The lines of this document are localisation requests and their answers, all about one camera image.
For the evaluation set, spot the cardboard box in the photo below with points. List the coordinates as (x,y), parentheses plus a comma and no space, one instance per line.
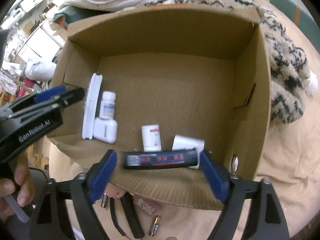
(175,92)

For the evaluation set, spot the beige black patterned fleece blanket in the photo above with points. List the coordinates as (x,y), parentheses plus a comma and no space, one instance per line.
(282,62)

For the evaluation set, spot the teal bed side cushion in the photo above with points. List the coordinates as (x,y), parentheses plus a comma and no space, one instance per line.
(65,13)

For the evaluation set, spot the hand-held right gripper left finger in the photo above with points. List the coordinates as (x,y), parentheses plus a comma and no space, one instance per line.
(105,177)

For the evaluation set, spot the white earbuds case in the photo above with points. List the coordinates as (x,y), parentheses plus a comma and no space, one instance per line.
(105,131)

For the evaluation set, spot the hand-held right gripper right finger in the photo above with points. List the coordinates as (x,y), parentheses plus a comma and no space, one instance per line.
(212,177)

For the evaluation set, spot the gold black battery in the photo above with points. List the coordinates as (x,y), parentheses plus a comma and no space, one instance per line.
(104,200)
(155,226)

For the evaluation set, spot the pink hair clip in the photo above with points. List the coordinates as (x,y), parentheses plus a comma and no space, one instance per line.
(116,192)

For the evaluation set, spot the white hanging cloth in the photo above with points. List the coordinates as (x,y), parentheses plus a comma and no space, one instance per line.
(10,62)

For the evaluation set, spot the white plastic bag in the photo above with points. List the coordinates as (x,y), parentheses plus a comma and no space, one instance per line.
(40,68)

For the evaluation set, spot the white pill bottle blue label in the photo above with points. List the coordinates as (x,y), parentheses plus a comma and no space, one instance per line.
(107,107)

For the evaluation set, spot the white bottle red label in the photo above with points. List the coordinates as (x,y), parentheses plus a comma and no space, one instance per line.
(150,138)

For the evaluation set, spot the person's left hand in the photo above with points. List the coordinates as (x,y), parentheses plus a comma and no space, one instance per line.
(23,187)

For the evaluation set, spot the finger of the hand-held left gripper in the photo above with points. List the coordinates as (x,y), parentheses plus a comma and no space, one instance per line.
(73,96)
(50,95)

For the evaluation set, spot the teal headboard cushion orange stripe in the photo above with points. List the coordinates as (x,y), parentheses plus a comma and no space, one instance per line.
(282,7)

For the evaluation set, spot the white remote control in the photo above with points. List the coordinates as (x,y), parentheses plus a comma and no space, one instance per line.
(90,110)

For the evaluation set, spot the black power bank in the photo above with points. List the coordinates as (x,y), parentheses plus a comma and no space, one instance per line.
(160,160)

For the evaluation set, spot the white kitchen base cabinet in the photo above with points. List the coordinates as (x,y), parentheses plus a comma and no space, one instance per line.
(35,42)

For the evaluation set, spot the white charger plug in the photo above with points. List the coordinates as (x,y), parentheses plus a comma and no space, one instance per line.
(187,142)

